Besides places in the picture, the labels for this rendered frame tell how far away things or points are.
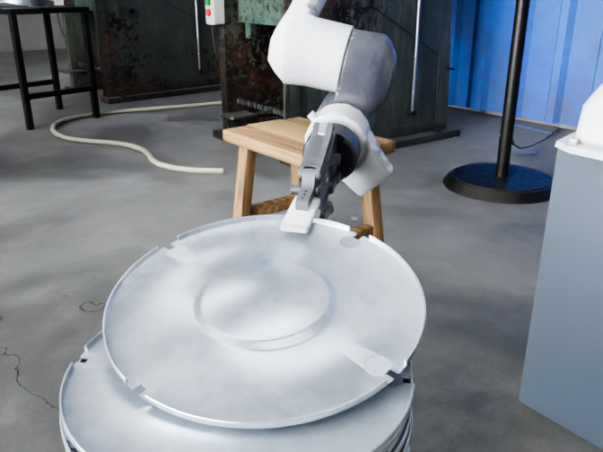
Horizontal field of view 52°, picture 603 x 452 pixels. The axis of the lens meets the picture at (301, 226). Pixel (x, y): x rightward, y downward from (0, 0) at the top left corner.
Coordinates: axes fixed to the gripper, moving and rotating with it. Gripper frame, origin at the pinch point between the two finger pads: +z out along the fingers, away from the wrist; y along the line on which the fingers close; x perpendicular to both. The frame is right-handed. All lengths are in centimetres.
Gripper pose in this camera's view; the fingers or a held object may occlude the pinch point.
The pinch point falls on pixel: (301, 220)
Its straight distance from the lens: 68.6
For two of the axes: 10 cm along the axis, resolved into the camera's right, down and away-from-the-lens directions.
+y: -0.2, -8.6, -5.2
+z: -2.2, 5.1, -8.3
